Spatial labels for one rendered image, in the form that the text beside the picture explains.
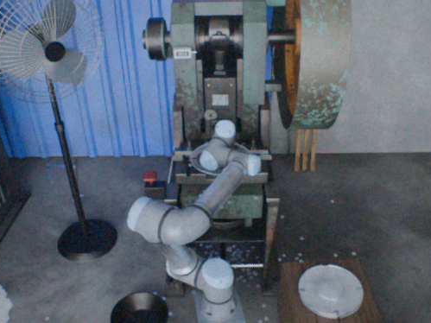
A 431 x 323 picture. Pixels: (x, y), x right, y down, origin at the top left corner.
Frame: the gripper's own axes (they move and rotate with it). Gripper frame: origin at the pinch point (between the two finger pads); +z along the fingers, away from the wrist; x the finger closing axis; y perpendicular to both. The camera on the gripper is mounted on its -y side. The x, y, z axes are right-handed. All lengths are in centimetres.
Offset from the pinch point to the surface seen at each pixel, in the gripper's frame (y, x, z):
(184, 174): -16.9, 8.1, 14.1
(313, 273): 42, -39, 29
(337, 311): 48, -59, 21
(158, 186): -28.7, -0.5, 9.6
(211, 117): -3.1, 24.3, -9.9
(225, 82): 3.9, 32.2, -24.2
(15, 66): -91, 41, -31
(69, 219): -102, 25, 99
